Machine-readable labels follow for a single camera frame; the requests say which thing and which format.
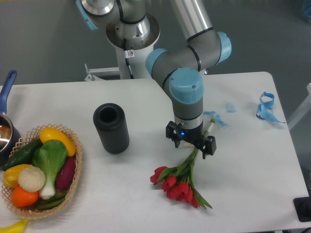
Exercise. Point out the dark green cucumber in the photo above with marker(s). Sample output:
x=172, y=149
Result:
x=23, y=155

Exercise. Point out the white garlic bulb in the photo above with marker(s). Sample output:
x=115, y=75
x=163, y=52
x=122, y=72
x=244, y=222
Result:
x=31, y=179

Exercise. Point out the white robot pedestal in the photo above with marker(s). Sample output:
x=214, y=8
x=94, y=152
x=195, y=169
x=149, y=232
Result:
x=133, y=43

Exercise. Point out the purple sweet potato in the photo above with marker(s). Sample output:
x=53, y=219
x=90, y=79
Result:
x=65, y=177

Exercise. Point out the green bean pods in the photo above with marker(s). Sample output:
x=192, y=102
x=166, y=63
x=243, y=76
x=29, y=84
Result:
x=51, y=203

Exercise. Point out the metal bracket frame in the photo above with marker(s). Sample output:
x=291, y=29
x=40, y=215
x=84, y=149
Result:
x=100, y=74

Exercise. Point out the yellow bell pepper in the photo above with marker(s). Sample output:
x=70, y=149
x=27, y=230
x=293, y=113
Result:
x=10, y=176

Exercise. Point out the blue handled saucepan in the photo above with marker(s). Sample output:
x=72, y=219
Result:
x=9, y=135

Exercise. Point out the woven wicker basket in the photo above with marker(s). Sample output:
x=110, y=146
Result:
x=31, y=212

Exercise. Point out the blue ribbon scrap centre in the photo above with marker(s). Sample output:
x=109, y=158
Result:
x=215, y=117

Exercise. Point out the green bok choy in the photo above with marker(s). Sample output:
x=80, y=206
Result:
x=50, y=158

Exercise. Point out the yellow banana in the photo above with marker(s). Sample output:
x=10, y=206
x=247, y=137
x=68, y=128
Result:
x=17, y=227

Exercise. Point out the black device at edge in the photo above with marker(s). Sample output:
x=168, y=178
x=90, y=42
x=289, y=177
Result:
x=303, y=208

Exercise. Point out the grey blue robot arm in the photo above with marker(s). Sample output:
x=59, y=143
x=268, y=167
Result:
x=177, y=73

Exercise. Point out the orange fruit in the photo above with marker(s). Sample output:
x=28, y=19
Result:
x=23, y=198

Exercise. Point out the blue ribbon right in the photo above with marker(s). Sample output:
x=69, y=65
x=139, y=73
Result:
x=264, y=110

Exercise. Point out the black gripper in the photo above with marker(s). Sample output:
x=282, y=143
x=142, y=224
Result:
x=194, y=136

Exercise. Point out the white frame right edge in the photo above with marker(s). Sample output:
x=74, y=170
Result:
x=301, y=110

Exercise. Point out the red tulip bouquet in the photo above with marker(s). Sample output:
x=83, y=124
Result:
x=178, y=182

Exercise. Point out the black ribbed cylindrical vase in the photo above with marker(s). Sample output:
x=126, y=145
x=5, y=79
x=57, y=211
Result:
x=110, y=122

